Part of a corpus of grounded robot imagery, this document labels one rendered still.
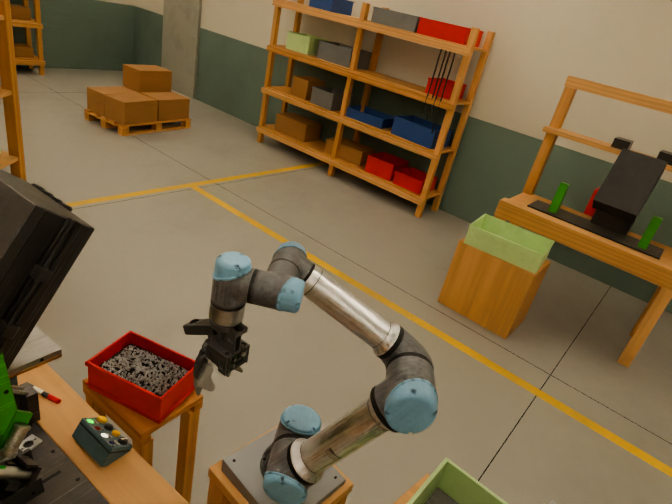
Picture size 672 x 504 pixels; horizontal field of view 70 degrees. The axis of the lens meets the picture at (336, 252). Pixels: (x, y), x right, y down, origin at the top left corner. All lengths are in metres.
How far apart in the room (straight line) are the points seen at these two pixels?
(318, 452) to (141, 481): 0.53
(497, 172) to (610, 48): 1.68
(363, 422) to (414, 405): 0.15
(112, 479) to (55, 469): 0.15
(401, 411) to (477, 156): 5.42
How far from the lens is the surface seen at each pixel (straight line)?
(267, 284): 1.01
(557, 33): 6.10
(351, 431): 1.21
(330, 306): 1.15
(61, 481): 1.59
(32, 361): 1.59
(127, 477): 1.57
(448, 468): 1.72
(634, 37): 5.94
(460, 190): 6.50
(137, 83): 7.79
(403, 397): 1.09
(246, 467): 1.59
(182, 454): 2.11
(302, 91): 7.19
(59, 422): 1.73
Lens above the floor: 2.15
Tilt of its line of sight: 27 degrees down
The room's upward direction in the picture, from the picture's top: 13 degrees clockwise
